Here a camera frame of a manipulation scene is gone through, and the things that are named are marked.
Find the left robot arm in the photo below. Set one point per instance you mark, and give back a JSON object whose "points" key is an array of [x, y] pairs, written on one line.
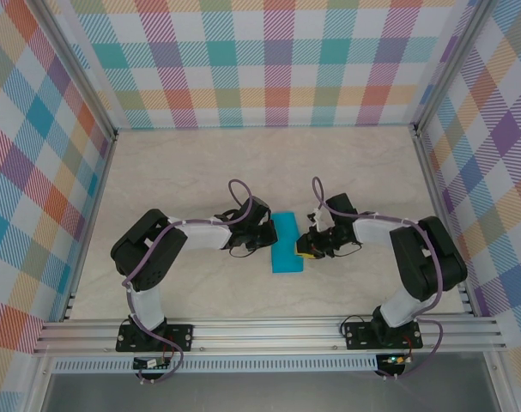
{"points": [[148, 253]]}

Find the grey metal panel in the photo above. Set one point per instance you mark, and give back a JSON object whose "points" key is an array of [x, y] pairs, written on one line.
{"points": [[264, 392]]}

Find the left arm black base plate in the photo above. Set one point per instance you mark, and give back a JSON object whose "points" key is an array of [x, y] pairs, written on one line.
{"points": [[180, 337]]}

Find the small circuit board green light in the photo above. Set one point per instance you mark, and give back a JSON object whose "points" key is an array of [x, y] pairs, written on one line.
{"points": [[395, 359]]}

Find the aluminium frame post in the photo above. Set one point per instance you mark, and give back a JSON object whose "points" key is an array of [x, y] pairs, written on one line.
{"points": [[77, 73], [451, 68]]}

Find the silver metal bracket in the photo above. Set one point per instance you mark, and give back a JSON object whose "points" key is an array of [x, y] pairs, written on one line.
{"points": [[318, 218]]}

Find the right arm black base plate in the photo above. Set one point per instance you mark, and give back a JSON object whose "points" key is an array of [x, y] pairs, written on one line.
{"points": [[359, 337]]}

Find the aluminium side rail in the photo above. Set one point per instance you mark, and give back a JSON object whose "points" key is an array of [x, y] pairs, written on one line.
{"points": [[434, 189], [68, 307]]}

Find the blue paper sheet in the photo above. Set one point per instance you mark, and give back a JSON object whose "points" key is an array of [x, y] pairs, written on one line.
{"points": [[286, 257]]}

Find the small black circuit board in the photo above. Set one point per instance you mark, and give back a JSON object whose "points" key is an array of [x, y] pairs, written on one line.
{"points": [[150, 364]]}

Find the long aluminium mounting rail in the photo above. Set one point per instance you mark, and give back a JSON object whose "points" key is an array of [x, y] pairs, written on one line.
{"points": [[264, 332]]}

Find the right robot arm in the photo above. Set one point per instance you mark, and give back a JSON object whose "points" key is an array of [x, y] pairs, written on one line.
{"points": [[431, 257]]}

